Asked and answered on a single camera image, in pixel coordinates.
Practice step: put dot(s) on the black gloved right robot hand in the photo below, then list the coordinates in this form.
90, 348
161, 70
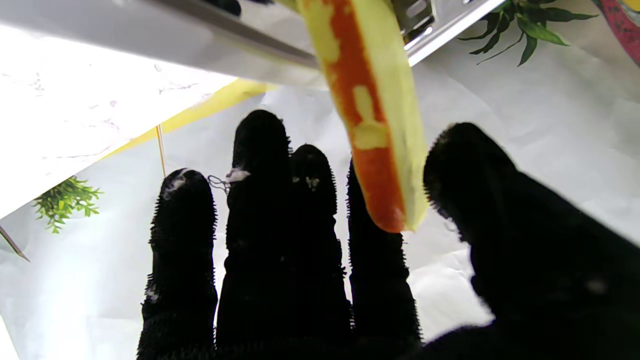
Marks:
280, 280

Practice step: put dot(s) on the yellow toy toast slice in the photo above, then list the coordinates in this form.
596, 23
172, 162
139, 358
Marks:
380, 100

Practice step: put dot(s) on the open silver laptop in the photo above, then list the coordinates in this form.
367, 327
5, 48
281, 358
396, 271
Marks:
161, 150

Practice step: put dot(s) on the small green potted plant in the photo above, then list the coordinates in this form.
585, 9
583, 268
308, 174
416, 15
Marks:
65, 202

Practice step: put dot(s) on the thin dark upright panel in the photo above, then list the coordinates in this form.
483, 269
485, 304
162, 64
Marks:
12, 245

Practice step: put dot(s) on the white backdrop sheet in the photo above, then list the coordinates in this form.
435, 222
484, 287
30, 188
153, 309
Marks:
550, 150

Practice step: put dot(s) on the large leafy potted plant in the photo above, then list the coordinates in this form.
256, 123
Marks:
530, 25

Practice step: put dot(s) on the colourful mural banner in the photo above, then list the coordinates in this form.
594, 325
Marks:
622, 25

